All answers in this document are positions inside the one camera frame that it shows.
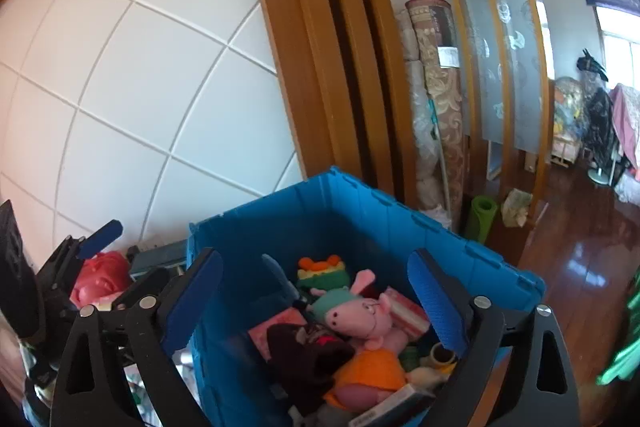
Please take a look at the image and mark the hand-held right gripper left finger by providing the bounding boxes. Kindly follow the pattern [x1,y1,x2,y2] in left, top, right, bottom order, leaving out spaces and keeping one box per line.
[50,248,224,427]

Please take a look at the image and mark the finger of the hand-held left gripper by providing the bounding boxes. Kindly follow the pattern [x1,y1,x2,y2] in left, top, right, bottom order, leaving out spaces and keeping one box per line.
[111,267,172,311]
[50,219,124,294]

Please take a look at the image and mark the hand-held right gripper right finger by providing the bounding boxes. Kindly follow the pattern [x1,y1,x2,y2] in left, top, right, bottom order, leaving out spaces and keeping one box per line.
[406,248,583,427]

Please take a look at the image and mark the red white teal box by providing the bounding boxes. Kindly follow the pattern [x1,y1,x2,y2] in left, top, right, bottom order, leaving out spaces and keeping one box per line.
[382,287,432,340]

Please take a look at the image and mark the pink pig plush teal dress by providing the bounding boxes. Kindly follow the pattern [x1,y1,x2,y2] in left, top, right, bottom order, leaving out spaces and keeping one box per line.
[306,269,408,350]

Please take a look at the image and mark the pink tissue pack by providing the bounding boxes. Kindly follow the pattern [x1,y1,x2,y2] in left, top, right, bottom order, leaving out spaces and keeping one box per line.
[248,307,308,355]

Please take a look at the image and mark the pink pig plush orange dress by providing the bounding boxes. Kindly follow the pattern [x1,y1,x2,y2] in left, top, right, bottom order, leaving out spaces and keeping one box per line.
[322,349,408,410]

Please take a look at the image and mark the green frog plush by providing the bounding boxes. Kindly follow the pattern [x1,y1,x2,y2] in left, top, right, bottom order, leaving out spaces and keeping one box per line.
[296,255,348,293]

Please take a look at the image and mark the blue plastic crate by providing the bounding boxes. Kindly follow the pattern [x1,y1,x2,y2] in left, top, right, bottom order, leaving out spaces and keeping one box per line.
[186,166,547,427]

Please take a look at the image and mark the dark plush toy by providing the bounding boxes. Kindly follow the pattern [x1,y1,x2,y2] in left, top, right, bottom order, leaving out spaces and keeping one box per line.
[265,323,356,415]

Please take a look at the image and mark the black gift box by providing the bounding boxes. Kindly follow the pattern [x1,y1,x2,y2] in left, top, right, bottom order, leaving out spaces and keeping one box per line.
[127,239,191,278]

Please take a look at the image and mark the red handbag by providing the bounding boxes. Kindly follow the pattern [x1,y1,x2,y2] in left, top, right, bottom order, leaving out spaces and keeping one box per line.
[70,251,133,308]

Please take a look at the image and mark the beige tape roll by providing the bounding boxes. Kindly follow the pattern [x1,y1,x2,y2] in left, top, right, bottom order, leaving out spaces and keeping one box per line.
[430,342,458,370]

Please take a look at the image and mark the green rolled mat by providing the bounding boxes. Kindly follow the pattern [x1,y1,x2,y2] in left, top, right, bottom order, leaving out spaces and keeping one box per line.
[467,196,499,244]

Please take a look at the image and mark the pale tissue bag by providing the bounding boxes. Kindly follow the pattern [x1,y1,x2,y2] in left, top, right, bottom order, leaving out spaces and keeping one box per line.
[500,188,532,228]

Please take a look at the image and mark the patterned rolled carpet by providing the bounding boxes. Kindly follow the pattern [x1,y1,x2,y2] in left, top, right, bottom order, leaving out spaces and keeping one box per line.
[405,0,468,228]

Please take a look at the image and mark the green plastic stool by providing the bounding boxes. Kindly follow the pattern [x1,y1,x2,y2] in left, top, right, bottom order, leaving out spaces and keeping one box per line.
[597,272,640,388]

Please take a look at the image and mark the pale rolled carpet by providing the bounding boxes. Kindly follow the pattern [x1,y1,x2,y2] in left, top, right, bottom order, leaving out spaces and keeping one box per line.
[397,9,446,212]

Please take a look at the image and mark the white fan stand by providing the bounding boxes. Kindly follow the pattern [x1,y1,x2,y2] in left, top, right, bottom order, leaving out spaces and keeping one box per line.
[587,147,616,185]

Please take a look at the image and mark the colourful toy pile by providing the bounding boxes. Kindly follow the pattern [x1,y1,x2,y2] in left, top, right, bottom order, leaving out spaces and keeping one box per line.
[552,77,586,168]

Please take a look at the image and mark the black hanging garment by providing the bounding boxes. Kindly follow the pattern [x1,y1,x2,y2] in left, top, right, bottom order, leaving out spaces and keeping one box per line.
[575,48,618,158]

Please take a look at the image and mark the wooden frosted glass partition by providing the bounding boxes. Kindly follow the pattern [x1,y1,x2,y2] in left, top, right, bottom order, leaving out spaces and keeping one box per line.
[387,0,556,218]

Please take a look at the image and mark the pink hanging clothes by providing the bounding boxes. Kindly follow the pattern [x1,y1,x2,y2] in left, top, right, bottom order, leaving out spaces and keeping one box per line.
[610,82,640,180]

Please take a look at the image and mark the window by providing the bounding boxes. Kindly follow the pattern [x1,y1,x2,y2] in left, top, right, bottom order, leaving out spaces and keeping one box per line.
[595,4,640,88]

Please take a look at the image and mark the mop handle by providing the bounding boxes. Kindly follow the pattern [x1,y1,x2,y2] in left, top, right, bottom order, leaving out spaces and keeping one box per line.
[425,97,453,228]

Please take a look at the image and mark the wooden wall post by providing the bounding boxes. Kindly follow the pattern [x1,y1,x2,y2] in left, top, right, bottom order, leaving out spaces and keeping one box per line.
[240,0,418,208]

